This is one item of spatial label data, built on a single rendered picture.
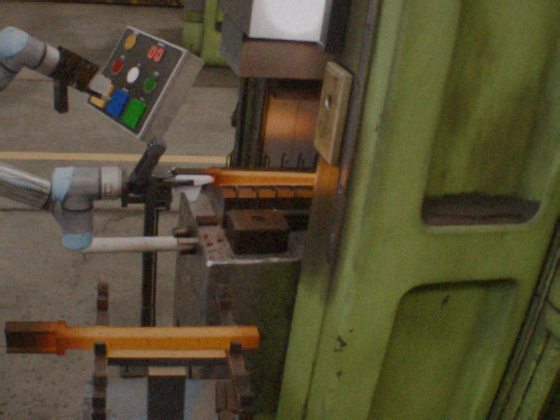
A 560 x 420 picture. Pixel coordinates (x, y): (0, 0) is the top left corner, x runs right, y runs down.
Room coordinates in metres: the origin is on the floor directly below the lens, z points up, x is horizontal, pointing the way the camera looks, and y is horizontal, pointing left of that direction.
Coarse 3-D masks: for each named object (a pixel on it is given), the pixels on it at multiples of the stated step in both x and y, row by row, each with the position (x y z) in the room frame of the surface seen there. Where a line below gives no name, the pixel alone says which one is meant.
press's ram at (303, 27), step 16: (224, 0) 1.55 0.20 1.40; (240, 0) 1.41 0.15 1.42; (256, 0) 1.31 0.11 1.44; (272, 0) 1.33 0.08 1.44; (288, 0) 1.34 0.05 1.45; (304, 0) 1.35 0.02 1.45; (320, 0) 1.36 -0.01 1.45; (240, 16) 1.39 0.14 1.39; (256, 16) 1.32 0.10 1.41; (272, 16) 1.33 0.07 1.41; (288, 16) 1.34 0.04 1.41; (304, 16) 1.35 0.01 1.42; (320, 16) 1.36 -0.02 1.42; (256, 32) 1.32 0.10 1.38; (272, 32) 1.33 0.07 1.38; (288, 32) 1.34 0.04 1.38; (304, 32) 1.35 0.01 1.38
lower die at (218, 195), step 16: (208, 192) 1.52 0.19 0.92; (224, 192) 1.39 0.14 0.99; (240, 192) 1.40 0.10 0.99; (272, 192) 1.42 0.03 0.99; (288, 192) 1.44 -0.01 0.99; (304, 192) 1.45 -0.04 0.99; (224, 208) 1.36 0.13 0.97; (240, 208) 1.37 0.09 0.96; (288, 208) 1.41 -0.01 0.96; (304, 208) 1.42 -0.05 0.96; (224, 224) 1.36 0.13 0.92; (304, 224) 1.43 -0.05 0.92
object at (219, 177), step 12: (180, 168) 1.41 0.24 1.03; (192, 168) 1.42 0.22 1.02; (204, 168) 1.43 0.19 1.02; (216, 168) 1.44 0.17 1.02; (216, 180) 1.41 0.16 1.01; (228, 180) 1.42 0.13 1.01; (240, 180) 1.43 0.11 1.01; (252, 180) 1.44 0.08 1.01; (264, 180) 1.45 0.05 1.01; (276, 180) 1.46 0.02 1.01; (288, 180) 1.47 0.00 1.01; (300, 180) 1.48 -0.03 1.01; (312, 180) 1.49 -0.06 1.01
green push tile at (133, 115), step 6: (132, 102) 1.81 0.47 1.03; (138, 102) 1.80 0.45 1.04; (132, 108) 1.80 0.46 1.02; (138, 108) 1.78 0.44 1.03; (144, 108) 1.77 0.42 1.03; (126, 114) 1.80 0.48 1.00; (132, 114) 1.78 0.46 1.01; (138, 114) 1.77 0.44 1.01; (126, 120) 1.78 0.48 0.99; (132, 120) 1.77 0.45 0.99; (138, 120) 1.76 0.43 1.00; (132, 126) 1.75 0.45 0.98
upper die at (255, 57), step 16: (224, 16) 1.53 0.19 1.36; (224, 32) 1.51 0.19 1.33; (240, 32) 1.38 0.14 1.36; (224, 48) 1.50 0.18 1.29; (240, 48) 1.36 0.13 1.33; (256, 48) 1.37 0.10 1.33; (272, 48) 1.38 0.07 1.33; (288, 48) 1.39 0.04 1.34; (304, 48) 1.41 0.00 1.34; (240, 64) 1.36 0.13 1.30; (256, 64) 1.37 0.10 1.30; (272, 64) 1.38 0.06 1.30; (288, 64) 1.39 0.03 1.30; (304, 64) 1.41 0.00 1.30; (320, 64) 1.42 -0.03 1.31; (320, 80) 1.42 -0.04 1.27
